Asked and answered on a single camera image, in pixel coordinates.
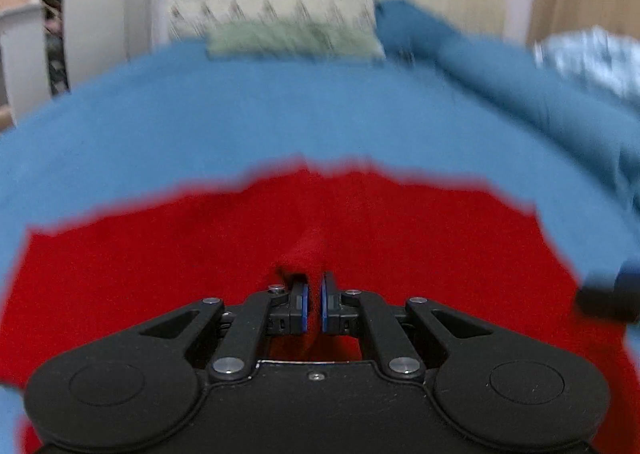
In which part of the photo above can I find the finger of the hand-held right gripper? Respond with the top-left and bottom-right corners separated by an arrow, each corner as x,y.
575,260 -> 640,323

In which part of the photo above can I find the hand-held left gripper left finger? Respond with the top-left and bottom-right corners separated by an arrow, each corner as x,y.
140,273 -> 311,383

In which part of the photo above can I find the green patterned pillow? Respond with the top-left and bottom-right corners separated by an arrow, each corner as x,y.
206,18 -> 387,61

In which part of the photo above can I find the white wardrobe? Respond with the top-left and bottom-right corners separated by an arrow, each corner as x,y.
60,0 -> 156,92

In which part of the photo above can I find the blue bed sheet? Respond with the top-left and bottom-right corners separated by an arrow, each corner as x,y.
0,37 -> 640,454

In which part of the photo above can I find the light blue patterned cloth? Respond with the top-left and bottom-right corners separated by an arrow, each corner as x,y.
532,25 -> 640,108

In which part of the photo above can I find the blue rolled blanket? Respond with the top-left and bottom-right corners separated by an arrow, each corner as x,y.
372,0 -> 640,215

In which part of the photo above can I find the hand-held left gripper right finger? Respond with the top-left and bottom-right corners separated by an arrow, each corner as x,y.
320,271 -> 493,380

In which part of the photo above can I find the red small garment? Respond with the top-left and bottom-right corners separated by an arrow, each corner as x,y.
0,154 -> 640,454

